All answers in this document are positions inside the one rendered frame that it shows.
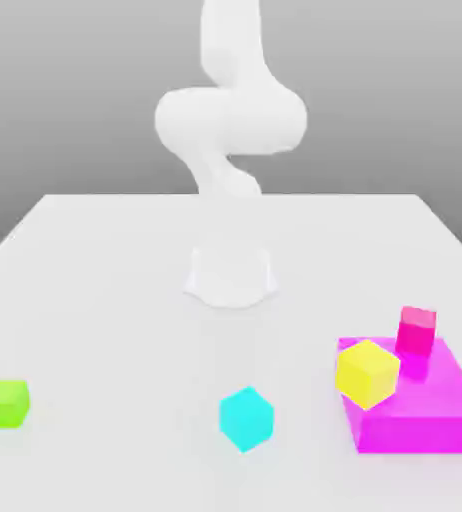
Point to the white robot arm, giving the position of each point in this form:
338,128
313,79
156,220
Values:
231,120

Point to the small cyan cube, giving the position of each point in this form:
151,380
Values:
247,419

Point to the small yellow cube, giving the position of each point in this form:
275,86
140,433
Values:
366,374

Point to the small pink cube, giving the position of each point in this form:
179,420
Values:
416,332

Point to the small green cube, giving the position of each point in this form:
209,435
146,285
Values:
5,404

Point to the large magenta box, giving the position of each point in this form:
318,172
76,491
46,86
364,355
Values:
423,416

